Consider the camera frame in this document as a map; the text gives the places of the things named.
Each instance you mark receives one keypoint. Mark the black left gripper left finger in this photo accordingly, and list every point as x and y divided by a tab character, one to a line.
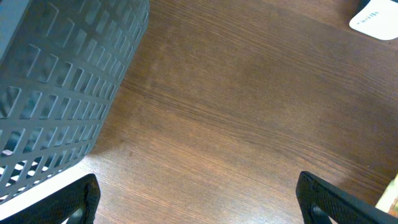
75	203

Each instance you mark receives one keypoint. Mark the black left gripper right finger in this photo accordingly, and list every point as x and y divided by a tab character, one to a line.
322	202

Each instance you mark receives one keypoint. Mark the yellow wet wipes pack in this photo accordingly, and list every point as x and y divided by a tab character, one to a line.
388	201

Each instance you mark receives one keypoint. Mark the white barcode scanner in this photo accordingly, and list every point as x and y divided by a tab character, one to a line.
376	18

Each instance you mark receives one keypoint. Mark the grey plastic basket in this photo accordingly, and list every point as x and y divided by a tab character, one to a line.
62	63

